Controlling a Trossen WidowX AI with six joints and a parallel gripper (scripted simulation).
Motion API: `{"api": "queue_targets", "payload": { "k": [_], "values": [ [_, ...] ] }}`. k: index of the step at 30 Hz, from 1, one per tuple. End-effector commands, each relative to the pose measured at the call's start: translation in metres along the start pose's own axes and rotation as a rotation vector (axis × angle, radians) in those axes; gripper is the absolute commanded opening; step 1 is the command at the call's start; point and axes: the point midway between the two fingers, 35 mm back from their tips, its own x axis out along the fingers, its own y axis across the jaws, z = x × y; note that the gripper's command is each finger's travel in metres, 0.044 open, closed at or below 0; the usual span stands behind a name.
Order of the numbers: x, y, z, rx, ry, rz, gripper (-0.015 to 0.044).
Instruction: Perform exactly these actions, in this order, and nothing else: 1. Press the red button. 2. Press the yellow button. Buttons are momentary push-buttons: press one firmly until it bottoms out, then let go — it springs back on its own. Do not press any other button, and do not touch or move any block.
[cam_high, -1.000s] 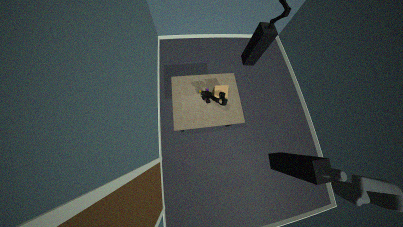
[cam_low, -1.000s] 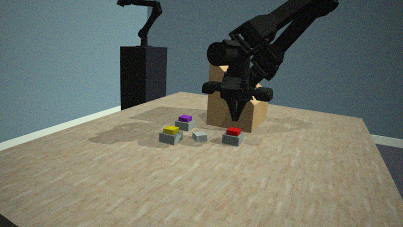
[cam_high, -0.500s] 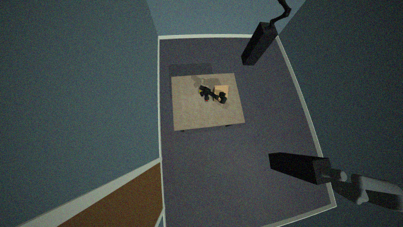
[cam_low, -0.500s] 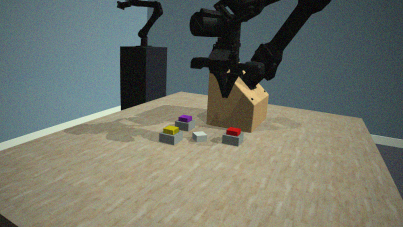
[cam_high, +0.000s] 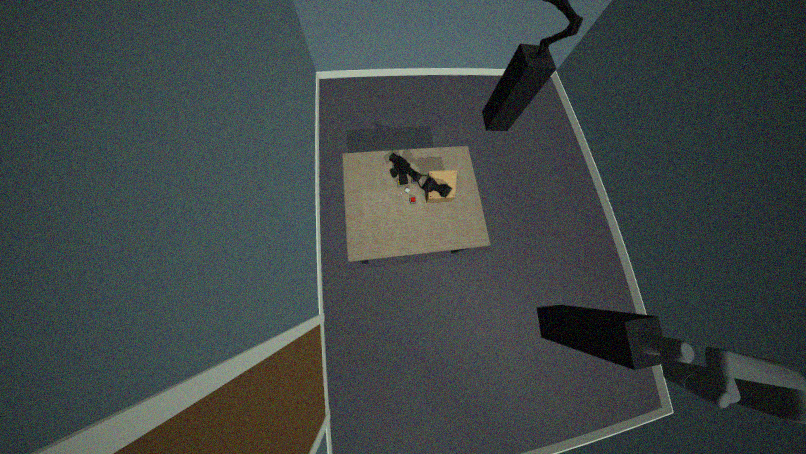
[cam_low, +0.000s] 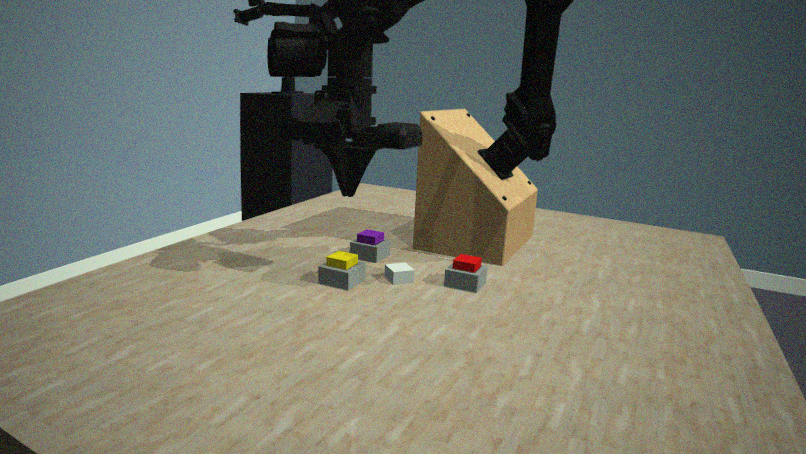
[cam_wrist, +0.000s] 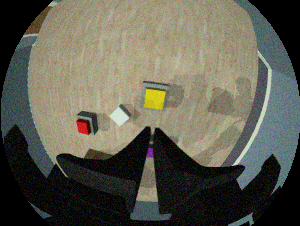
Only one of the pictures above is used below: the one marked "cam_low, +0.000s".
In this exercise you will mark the red button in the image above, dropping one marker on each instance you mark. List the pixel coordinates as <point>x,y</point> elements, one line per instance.
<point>466,273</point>

